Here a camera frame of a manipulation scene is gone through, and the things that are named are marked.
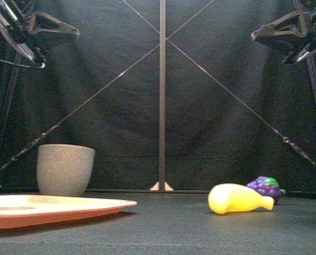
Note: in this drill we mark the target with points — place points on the grey speckled cup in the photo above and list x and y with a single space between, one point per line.
64 170

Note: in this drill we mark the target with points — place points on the thin diagonal brace rod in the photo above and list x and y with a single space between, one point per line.
236 97
89 99

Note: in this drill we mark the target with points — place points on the post base bracket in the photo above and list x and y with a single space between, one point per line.
161 187

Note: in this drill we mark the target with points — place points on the vertical metal frame post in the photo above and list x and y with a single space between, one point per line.
163 99

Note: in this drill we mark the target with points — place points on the yellow toy banana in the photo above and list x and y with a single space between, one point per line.
236 198

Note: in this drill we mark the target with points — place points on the purple toy grapes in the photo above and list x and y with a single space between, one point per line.
267 187

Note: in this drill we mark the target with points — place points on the pink square plate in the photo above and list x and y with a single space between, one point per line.
45 207

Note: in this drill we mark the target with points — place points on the black cloth backdrop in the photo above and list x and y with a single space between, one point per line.
217 139

